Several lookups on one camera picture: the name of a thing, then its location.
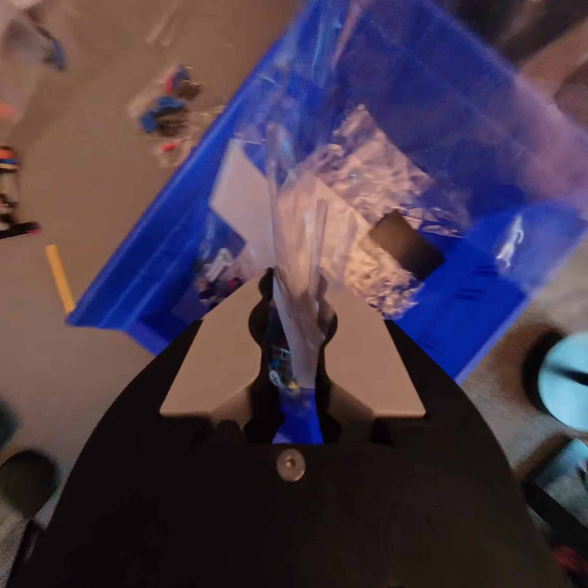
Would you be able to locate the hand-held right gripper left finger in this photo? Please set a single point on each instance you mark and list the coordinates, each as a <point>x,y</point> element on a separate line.
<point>216,367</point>

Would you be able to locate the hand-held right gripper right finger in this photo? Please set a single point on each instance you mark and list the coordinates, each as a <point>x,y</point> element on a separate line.
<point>367,367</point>

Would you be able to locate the small bag of lego pieces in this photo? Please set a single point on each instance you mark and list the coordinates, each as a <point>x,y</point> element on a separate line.
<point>165,110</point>

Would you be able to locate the blue plastic storage bin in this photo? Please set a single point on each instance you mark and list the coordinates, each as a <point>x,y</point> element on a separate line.
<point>459,115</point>

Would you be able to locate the yellow lego axle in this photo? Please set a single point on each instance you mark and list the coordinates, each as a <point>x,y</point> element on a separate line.
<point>59,275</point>

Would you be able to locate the scattered loose lego pieces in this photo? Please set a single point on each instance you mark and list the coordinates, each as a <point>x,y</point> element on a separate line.
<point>9,158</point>

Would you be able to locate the black flat card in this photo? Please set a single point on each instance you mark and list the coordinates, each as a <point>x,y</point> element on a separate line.
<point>404,243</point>

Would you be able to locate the white paper sheet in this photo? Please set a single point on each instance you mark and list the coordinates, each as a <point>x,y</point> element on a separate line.
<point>243,206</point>

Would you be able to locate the crumpled clear plastic bag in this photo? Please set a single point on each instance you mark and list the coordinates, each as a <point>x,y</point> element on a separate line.
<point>390,183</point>

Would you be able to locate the pale blue round object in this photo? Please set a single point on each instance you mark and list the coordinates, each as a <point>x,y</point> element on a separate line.
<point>560,399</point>

